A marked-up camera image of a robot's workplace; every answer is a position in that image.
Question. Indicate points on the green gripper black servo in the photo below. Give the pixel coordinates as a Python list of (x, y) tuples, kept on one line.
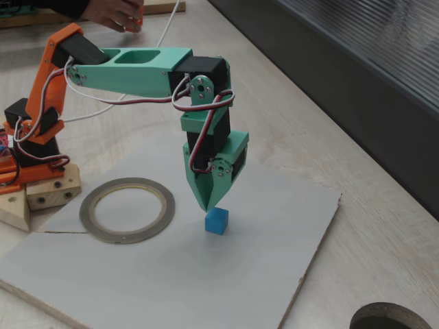
[(200, 186)]

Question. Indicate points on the blue cube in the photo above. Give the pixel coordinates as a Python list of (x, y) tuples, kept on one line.
[(216, 223)]

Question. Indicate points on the dark sleeved forearm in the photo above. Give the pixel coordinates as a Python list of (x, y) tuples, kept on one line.
[(72, 8)]

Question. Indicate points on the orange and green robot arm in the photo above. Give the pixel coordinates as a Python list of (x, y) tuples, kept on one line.
[(137, 75)]

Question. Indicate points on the person's hand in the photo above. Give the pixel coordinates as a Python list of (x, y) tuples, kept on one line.
[(109, 13)]

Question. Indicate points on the white chipboard panel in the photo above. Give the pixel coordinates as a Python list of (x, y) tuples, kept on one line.
[(205, 274)]

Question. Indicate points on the wooden base block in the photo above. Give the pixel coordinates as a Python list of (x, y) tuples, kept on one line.
[(51, 197)]

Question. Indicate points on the grey ribbed desk divider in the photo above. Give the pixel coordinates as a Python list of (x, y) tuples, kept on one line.
[(343, 68)]

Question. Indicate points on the flat wooden leader base board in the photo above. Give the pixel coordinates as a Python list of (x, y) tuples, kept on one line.
[(154, 8)]

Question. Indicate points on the long wooden plank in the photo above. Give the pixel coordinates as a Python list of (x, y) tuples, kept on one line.
[(13, 212)]

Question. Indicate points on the orange board holder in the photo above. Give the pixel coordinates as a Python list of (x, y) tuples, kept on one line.
[(8, 189)]

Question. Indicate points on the red controller circuit board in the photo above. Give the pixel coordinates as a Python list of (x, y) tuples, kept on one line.
[(2, 142)]

